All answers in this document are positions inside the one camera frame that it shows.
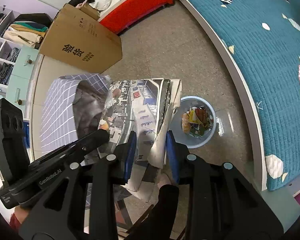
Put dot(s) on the red covered bench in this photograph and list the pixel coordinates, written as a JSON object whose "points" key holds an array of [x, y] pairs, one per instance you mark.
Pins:
{"points": [[140, 2]]}

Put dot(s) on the white plastic bag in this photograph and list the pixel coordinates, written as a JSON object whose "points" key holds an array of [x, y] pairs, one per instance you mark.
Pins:
{"points": [[103, 2]]}

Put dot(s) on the blue cloth bag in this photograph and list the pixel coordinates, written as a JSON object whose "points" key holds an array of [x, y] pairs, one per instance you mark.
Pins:
{"points": [[27, 135]]}

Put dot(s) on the cream jacket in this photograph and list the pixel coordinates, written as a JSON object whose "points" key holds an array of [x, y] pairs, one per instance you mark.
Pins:
{"points": [[17, 35]]}

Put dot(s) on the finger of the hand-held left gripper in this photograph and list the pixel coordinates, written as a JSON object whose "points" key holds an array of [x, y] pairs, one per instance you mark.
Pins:
{"points": [[95, 140]]}

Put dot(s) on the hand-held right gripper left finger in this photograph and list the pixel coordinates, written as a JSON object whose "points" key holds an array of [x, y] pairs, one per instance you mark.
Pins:
{"points": [[130, 155]]}

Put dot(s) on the person's left hand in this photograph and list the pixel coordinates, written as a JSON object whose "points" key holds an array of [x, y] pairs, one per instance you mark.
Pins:
{"points": [[22, 213]]}

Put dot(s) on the person's leg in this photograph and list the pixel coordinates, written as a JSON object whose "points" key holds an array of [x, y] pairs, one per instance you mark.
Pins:
{"points": [[165, 205]]}

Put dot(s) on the white purple wardrobe unit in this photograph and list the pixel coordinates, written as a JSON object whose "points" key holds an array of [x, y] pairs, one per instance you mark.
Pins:
{"points": [[25, 60]]}

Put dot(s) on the person's pink slipper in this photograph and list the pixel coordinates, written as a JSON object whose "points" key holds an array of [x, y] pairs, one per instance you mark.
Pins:
{"points": [[163, 180]]}

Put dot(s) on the red snack packet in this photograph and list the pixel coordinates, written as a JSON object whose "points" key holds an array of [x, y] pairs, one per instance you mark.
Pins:
{"points": [[202, 115]]}

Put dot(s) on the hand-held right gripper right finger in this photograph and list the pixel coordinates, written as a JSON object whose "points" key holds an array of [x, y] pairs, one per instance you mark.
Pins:
{"points": [[171, 155]]}

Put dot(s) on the black coat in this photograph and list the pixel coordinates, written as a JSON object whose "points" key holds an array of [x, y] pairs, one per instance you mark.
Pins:
{"points": [[32, 17]]}

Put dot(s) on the blue plastic basin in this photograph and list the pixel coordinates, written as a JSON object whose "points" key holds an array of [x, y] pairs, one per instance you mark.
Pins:
{"points": [[190, 142]]}

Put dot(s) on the teal garment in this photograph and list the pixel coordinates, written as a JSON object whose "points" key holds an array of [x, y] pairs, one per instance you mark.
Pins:
{"points": [[30, 26]]}

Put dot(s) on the blue quilted bed mat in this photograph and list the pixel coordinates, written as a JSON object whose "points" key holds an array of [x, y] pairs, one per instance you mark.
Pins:
{"points": [[252, 55]]}

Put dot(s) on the bed with teal quilt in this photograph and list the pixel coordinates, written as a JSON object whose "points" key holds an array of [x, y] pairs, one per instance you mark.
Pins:
{"points": [[256, 135]]}

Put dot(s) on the small cardboard box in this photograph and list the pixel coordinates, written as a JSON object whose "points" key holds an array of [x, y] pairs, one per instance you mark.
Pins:
{"points": [[90, 11]]}

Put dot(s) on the pile of packets and cartons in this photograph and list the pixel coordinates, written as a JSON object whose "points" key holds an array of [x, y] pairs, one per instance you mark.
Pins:
{"points": [[197, 120]]}

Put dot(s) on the dark folded jeans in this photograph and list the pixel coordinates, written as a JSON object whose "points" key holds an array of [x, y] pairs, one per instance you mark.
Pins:
{"points": [[3, 73]]}

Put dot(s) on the beige low cabinet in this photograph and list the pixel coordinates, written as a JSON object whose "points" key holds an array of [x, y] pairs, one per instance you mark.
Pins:
{"points": [[37, 100]]}

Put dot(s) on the large cardboard box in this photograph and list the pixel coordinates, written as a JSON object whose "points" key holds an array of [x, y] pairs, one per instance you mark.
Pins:
{"points": [[90, 45]]}

